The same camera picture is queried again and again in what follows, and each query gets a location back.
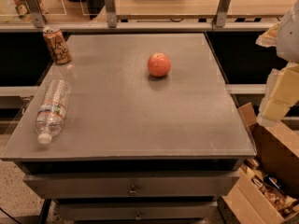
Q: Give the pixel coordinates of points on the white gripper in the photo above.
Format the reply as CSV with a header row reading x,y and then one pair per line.
x,y
289,36

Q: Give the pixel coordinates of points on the red apple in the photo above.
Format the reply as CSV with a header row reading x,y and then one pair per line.
x,y
159,64

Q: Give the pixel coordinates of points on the open cardboard box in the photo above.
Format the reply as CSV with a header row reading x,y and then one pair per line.
x,y
278,154

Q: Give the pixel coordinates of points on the snack packets in box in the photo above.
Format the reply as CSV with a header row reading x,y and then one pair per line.
x,y
271,190

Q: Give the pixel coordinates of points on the grey upper drawer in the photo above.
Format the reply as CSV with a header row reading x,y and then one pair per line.
x,y
105,185

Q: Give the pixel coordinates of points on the grey drawer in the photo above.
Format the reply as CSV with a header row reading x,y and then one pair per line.
x,y
135,211
105,185

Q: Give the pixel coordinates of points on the grey lower drawer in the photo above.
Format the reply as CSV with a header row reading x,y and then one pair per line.
x,y
135,211

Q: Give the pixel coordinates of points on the clear plastic water bottle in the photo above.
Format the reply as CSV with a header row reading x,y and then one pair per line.
x,y
52,111

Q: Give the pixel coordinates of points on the brown drink can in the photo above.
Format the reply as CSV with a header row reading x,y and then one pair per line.
x,y
56,44

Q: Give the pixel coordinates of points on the right metal bracket post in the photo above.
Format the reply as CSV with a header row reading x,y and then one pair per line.
x,y
221,14

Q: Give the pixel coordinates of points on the metal bracket post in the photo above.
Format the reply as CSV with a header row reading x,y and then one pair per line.
x,y
36,13
112,19
221,14

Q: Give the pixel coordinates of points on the middle metal bracket post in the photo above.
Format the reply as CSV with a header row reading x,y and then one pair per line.
x,y
112,19

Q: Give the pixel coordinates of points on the left metal bracket post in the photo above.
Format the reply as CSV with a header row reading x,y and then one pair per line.
x,y
36,13

